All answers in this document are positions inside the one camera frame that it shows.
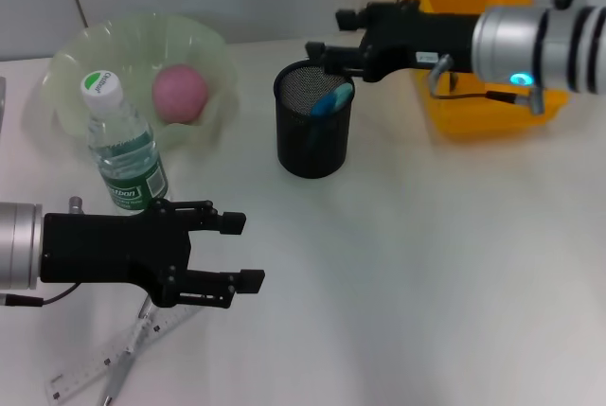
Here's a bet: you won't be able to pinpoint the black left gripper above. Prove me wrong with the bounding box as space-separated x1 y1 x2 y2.
39 196 266 310

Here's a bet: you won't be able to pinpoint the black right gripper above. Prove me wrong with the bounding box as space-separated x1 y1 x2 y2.
305 0 480 84

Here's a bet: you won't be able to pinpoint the blue scissors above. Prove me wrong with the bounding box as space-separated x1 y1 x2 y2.
302 80 356 154

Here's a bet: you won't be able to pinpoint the clear green-label water bottle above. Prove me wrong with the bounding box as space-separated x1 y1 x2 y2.
80 69 170 217

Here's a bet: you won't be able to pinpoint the pink peach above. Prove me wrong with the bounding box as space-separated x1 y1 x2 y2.
151 63 210 125

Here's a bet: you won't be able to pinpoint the transparent plastic ruler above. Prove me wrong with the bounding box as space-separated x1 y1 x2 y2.
44 304 203 401

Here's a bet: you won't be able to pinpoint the black mesh pen cup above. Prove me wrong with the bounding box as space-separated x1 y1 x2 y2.
273 59 356 180

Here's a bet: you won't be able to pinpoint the grey clear pen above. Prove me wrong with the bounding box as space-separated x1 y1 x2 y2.
97 299 157 406

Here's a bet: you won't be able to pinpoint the pale green glass fruit bowl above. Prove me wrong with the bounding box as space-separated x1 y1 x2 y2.
41 11 242 150

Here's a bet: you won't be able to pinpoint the yellow plastic bin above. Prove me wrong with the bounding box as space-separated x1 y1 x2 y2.
401 0 569 142

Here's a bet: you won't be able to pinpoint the right gripper cable with plug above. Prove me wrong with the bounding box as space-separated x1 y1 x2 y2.
427 54 546 117

